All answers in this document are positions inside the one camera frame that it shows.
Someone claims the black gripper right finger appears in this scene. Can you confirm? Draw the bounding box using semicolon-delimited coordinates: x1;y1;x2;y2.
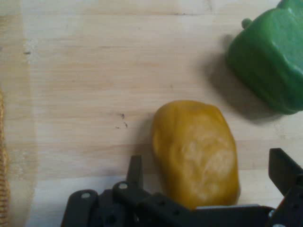
266;148;303;227

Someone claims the yellow-brown potato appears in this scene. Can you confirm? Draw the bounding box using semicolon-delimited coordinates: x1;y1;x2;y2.
151;100;241;210

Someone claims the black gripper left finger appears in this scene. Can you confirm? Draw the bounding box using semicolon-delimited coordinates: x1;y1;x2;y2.
61;155;197;227

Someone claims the woven wicker basket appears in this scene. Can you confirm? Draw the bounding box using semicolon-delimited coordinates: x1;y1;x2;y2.
0;87;11;223

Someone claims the green bell pepper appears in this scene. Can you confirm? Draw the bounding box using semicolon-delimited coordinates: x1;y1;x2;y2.
226;0;303;116

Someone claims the bamboo cutting board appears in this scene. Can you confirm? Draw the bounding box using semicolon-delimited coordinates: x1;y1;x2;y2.
0;0;303;227

